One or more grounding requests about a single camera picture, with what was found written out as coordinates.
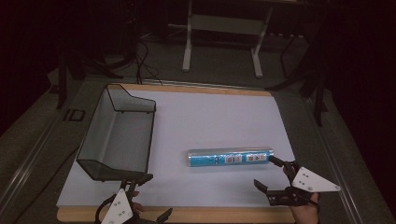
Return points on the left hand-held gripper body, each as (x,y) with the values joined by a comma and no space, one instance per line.
(120,208)

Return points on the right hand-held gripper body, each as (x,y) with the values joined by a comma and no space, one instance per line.
(311,182)

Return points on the blue and silver roll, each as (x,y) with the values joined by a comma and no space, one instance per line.
(218,158)

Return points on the person's left hand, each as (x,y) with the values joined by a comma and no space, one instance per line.
(138,206)

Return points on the person's right hand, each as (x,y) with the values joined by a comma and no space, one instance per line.
(306,215)

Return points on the black metal stand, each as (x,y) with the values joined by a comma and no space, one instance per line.
(319,102)
(61,87)

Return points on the white table mat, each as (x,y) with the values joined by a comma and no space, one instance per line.
(211,124)

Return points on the white metal desk frame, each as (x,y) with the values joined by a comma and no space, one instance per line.
(186,46)

